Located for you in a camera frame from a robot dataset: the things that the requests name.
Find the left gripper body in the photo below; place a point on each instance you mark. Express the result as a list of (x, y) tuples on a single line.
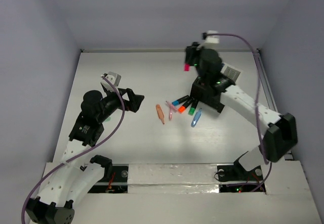
[(127, 99)]

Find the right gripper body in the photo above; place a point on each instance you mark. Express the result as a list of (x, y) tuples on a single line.
[(195, 57)]

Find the pink cap black highlighter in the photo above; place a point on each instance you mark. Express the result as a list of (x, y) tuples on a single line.
[(186, 66)]

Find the blue cap black highlighter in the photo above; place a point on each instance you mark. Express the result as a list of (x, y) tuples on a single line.
[(180, 100)]

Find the orange cap black highlighter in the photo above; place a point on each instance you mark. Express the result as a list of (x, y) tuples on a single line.
[(185, 105)]

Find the green cap black highlighter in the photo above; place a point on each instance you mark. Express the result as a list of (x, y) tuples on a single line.
[(193, 107)]

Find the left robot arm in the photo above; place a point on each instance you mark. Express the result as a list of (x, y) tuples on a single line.
[(79, 170)]

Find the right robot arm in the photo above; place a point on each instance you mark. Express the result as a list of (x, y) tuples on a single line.
[(209, 71)]

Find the orange translucent highlighter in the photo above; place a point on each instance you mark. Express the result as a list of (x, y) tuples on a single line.
[(160, 113)]

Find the pink translucent highlighter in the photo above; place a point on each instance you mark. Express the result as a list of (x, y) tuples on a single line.
[(171, 113)]

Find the pink translucent highlighter cap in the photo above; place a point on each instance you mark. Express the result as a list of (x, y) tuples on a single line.
[(172, 107)]

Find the black slotted organizer box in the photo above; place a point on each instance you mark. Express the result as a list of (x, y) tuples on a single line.
[(207, 94)]

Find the white organizer box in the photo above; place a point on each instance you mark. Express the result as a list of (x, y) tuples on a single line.
[(230, 73)]

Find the blue translucent highlighter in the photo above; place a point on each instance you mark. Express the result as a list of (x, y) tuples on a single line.
[(196, 118)]

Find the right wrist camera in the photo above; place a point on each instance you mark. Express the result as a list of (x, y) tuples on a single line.
[(210, 41)]

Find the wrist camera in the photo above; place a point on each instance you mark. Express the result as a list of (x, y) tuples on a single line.
[(210, 41), (112, 77)]

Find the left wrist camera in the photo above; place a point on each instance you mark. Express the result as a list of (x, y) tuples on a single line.
[(112, 77)]

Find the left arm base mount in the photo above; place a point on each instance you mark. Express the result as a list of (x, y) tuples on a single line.
[(117, 183)]

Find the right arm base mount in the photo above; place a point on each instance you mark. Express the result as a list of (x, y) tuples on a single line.
[(232, 179)]

